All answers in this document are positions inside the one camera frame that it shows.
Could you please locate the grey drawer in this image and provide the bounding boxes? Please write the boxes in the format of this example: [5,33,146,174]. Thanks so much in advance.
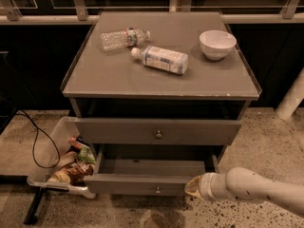
[75,118,241,145]
[85,144,221,196]

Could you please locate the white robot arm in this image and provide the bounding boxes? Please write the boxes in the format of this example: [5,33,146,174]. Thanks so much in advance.
[185,75,304,218]

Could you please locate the grey wooden drawer cabinet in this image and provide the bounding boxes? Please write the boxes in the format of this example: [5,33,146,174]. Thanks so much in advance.
[60,10,262,163]

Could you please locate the grey top drawer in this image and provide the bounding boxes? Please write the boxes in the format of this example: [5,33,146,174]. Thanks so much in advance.
[75,118,241,145]

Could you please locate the snack bags in bin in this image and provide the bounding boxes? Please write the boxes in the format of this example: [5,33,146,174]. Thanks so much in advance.
[48,136,96,185]

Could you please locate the clear plastic storage bin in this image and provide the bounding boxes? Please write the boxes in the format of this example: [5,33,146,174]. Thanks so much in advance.
[27,117,95,199]

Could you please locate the white labelled plastic bottle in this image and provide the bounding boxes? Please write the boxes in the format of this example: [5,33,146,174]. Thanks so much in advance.
[131,46,189,75]

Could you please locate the white ceramic bowl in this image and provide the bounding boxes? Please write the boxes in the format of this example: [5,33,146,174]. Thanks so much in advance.
[199,30,237,60]

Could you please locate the clear crushed plastic bottle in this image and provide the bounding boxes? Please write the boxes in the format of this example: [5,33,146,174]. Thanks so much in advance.
[100,28,151,51]

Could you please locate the metal railing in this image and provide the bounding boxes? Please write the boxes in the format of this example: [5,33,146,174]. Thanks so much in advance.
[0,0,304,25]

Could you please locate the black cable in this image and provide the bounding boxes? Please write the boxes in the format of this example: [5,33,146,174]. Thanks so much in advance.
[0,95,62,170]

